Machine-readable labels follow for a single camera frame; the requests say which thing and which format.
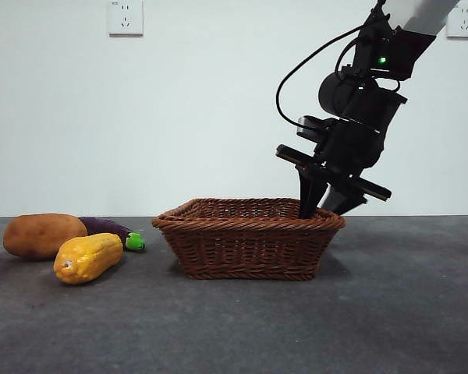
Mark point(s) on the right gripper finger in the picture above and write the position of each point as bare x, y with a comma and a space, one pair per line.
345, 200
308, 195

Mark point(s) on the brown wicker basket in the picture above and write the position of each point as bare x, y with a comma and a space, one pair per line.
238, 249

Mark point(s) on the purple eggplant with green stem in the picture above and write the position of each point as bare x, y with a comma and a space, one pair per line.
113, 228

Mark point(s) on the yellow corn cob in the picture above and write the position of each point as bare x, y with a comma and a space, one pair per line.
87, 257

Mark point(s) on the brown potato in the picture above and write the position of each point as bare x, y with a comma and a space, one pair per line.
35, 235

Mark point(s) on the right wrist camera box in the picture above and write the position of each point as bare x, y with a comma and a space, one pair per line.
310, 128

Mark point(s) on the white wall socket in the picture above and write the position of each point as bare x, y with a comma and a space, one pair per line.
464, 25
126, 19

